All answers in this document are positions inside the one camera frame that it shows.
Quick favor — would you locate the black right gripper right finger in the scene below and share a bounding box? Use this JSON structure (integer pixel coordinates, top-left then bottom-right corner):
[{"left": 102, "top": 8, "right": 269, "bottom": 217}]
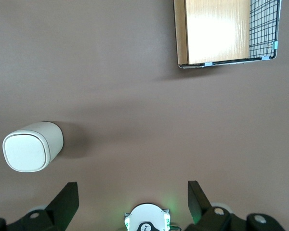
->
[{"left": 187, "top": 180, "right": 286, "bottom": 231}]

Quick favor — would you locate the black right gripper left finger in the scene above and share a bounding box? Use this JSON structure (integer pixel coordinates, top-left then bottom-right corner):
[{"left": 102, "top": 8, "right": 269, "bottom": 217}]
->
[{"left": 0, "top": 182, "right": 79, "bottom": 231}]

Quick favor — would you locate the white trash can with lid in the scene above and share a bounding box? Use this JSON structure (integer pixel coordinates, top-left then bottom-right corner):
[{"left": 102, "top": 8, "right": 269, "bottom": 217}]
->
[{"left": 2, "top": 121, "right": 64, "bottom": 173}]

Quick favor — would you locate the brown table mat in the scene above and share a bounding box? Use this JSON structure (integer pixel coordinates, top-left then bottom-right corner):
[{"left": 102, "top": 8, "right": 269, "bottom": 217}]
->
[{"left": 0, "top": 0, "right": 289, "bottom": 231}]

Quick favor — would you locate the wooden box with wire mesh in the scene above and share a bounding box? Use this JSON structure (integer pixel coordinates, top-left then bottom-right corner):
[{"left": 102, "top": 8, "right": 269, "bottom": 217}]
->
[{"left": 173, "top": 0, "right": 252, "bottom": 69}]

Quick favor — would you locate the black wire mesh rack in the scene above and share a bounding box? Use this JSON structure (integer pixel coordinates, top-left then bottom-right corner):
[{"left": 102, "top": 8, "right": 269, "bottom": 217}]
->
[{"left": 249, "top": 0, "right": 282, "bottom": 61}]

